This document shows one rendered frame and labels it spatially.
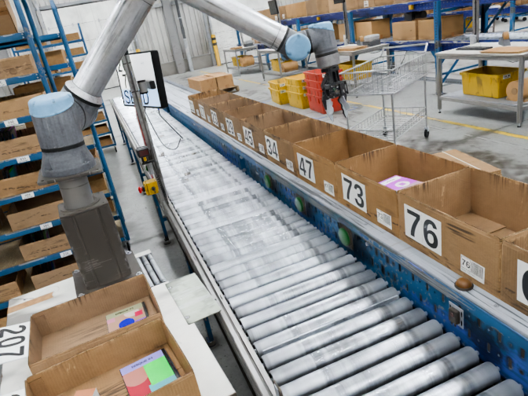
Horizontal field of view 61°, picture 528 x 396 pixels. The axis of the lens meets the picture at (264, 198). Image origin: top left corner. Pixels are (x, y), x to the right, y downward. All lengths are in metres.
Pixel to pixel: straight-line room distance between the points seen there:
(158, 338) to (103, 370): 0.17
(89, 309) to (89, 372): 0.32
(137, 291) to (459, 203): 1.16
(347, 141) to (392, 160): 0.39
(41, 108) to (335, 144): 1.28
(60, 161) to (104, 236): 0.32
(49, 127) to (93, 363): 0.80
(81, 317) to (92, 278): 0.21
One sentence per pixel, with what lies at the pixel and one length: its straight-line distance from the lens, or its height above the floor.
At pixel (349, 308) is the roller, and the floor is 0.75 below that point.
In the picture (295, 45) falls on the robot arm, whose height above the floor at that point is 1.50.
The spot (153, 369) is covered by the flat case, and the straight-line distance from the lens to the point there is 1.37.
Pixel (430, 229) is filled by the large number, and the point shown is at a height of 0.98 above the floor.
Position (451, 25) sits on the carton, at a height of 0.97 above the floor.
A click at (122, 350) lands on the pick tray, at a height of 0.80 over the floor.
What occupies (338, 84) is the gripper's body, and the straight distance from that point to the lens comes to 1.82.
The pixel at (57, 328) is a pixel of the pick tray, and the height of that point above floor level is 0.77.
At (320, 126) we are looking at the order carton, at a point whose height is 1.02.
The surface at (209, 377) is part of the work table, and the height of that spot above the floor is 0.75.
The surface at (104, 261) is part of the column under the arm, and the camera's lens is 1.86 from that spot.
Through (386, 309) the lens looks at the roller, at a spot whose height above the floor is 0.75.
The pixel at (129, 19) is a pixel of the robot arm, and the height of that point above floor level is 1.69.
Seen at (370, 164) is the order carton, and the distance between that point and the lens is 1.85.
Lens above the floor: 1.62
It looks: 22 degrees down
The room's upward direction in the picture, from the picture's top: 11 degrees counter-clockwise
